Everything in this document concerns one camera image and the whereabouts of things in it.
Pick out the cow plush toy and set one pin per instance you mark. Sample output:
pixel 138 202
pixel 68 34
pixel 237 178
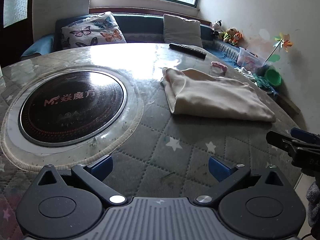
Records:
pixel 216 27

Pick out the pink small toy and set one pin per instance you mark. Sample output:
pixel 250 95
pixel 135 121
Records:
pixel 219 65

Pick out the colourful pinwheel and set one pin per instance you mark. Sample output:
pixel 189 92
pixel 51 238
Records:
pixel 283 42

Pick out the cream sweatshirt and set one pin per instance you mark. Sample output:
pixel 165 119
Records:
pixel 196 93

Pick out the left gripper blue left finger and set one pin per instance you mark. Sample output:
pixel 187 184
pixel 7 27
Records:
pixel 90 178

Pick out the black remote control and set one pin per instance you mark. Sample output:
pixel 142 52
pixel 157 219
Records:
pixel 187 50

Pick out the orange tiger plush toy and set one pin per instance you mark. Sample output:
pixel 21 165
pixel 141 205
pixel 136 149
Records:
pixel 236 38

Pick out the clear plastic storage box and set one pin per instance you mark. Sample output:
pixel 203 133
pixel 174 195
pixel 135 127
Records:
pixel 248 60

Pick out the butterfly print pillow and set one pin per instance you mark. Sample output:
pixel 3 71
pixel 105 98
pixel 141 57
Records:
pixel 93 30

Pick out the dark wooden door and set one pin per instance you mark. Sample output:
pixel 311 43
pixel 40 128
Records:
pixel 16 30

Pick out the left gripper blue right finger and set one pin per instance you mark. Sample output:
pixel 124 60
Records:
pixel 230 177

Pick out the green orange plush toy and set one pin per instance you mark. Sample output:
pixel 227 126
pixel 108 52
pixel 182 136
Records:
pixel 229 35

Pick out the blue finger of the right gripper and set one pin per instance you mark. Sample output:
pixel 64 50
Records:
pixel 304 135
pixel 283 142

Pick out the round induction cooktop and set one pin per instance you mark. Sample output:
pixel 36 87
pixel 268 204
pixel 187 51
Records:
pixel 70 116

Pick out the white plain pillow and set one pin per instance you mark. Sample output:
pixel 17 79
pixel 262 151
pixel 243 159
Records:
pixel 181 30

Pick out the green plastic bowl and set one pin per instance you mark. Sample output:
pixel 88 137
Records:
pixel 273 77

